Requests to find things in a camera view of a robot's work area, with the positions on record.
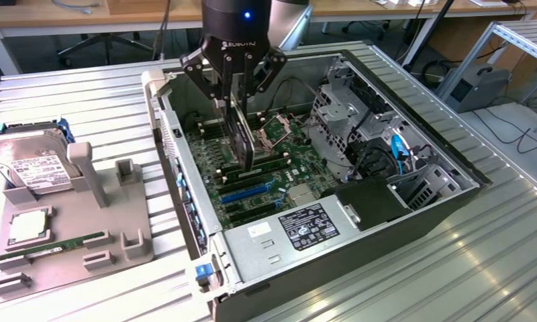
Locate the blue expansion slot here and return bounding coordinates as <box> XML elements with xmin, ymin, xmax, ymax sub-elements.
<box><xmin>222</xmin><ymin>185</ymin><xmax>275</xmax><ymax>205</ymax></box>

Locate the black plastic shroud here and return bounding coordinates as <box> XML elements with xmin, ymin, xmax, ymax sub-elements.
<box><xmin>334</xmin><ymin>176</ymin><xmax>416</xmax><ymax>232</ymax></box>

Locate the black looped wire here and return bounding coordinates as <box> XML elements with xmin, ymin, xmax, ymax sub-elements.
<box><xmin>270</xmin><ymin>76</ymin><xmax>318</xmax><ymax>113</ymax></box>

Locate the green RAM stick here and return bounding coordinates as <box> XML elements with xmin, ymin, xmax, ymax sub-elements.
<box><xmin>0</xmin><ymin>231</ymin><xmax>107</xmax><ymax>262</ymax></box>
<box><xmin>226</xmin><ymin>160</ymin><xmax>286</xmax><ymax>179</ymax></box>

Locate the grey box device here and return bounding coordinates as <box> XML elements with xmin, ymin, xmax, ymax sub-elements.
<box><xmin>438</xmin><ymin>65</ymin><xmax>515</xmax><ymax>114</ymax></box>

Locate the silver hard disk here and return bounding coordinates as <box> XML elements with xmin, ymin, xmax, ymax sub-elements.
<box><xmin>0</xmin><ymin>129</ymin><xmax>72</xmax><ymax>196</ymax></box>

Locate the green graphics card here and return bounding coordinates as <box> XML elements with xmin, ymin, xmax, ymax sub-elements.
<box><xmin>215</xmin><ymin>72</ymin><xmax>258</xmax><ymax>171</ymax></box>

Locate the black open PC case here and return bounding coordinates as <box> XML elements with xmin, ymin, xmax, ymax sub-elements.
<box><xmin>140</xmin><ymin>48</ymin><xmax>494</xmax><ymax>322</ymax></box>

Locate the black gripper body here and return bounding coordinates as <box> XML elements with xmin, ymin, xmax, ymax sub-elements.
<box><xmin>200</xmin><ymin>0</ymin><xmax>274</xmax><ymax>60</ymax></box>

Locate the silver chipset heatsink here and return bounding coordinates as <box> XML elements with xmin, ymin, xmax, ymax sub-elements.
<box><xmin>288</xmin><ymin>185</ymin><xmax>318</xmax><ymax>206</ymax></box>

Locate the grey parts rack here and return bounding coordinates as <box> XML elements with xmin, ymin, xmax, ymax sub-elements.
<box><xmin>0</xmin><ymin>141</ymin><xmax>158</xmax><ymax>305</ymax></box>

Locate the silver CPU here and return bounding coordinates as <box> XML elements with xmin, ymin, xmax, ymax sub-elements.
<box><xmin>7</xmin><ymin>211</ymin><xmax>51</xmax><ymax>244</ymax></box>

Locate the metal socket cover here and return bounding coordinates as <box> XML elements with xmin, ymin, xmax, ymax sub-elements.
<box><xmin>255</xmin><ymin>113</ymin><xmax>294</xmax><ymax>150</ymax></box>

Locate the green motherboard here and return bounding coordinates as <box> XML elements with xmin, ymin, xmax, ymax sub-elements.
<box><xmin>186</xmin><ymin>110</ymin><xmax>342</xmax><ymax>232</ymax></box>

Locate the metal disk bay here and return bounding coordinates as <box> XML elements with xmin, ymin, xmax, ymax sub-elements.
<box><xmin>387</xmin><ymin>162</ymin><xmax>483</xmax><ymax>211</ymax></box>

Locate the black office chair base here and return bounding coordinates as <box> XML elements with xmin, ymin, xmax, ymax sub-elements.
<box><xmin>56</xmin><ymin>32</ymin><xmax>159</xmax><ymax>66</ymax></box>

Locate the blue wire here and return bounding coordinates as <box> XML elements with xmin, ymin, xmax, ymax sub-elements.
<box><xmin>390</xmin><ymin>133</ymin><xmax>410</xmax><ymax>176</ymax></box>

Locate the metal drive cage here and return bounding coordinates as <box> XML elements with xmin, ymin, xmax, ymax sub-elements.
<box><xmin>311</xmin><ymin>82</ymin><xmax>390</xmax><ymax>142</ymax></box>

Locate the black expansion slot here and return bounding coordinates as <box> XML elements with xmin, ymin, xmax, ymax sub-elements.
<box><xmin>218</xmin><ymin>177</ymin><xmax>272</xmax><ymax>196</ymax></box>
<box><xmin>228</xmin><ymin>203</ymin><xmax>282</xmax><ymax>225</ymax></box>

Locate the black wire bundle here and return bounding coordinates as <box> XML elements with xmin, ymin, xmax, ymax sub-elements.
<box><xmin>343</xmin><ymin>110</ymin><xmax>394</xmax><ymax>180</ymax></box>

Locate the grey power supply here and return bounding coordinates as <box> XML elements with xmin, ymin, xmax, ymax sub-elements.
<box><xmin>215</xmin><ymin>193</ymin><xmax>364</xmax><ymax>286</ymax></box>

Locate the aluminium frame table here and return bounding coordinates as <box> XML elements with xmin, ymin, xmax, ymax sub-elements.
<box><xmin>447</xmin><ymin>18</ymin><xmax>537</xmax><ymax>105</ymax></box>

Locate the long wooden desk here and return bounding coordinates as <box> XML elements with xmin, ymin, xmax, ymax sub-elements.
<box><xmin>0</xmin><ymin>0</ymin><xmax>537</xmax><ymax>38</ymax></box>

